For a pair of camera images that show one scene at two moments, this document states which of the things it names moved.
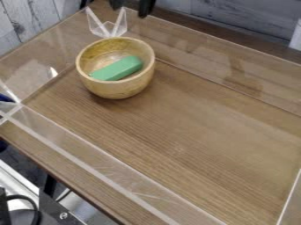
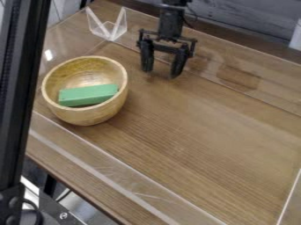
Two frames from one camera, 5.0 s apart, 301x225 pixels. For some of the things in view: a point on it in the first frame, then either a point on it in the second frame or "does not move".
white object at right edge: (296, 41) does not move
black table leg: (50, 185) does not move
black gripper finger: (119, 3) -> (147, 54)
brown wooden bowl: (114, 66) -> (82, 72)
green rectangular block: (118, 69) -> (86, 94)
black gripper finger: (146, 7) -> (180, 62)
